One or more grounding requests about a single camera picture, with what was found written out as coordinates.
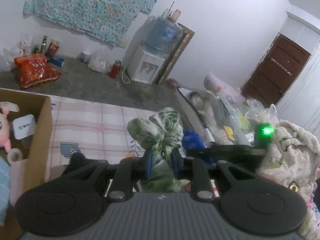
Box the cream fluffy blanket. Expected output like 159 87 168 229
258 104 319 239

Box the teal floral wall cloth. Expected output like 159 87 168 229
23 0 158 47

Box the white water dispenser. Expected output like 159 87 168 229
127 46 165 85

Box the plush doll red dress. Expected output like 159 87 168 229
65 152 88 173

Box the checkered bed sheet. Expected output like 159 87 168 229
44 95 201 193

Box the pink cloth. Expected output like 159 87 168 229
9 159 28 206

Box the pink plush toy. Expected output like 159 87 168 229
0 106 11 153

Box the red snack bag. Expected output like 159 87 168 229
14 53 61 89

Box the brown cardboard box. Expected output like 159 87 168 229
0 87 54 240

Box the blue water jug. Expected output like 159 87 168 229
142 17 183 58

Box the white small box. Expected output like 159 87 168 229
12 114 36 140

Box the white plastic bag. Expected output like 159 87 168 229
87 49 111 73

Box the light blue towel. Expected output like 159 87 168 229
0 157 10 226

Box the red thermos bottle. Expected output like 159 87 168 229
108 60 121 79

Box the tape roll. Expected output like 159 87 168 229
7 148 23 165

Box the blue tissue pack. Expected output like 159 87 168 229
182 130 206 156

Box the brown wooden door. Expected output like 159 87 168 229
241 34 311 107

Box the green fabric scrunchie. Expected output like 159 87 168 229
127 107 183 193

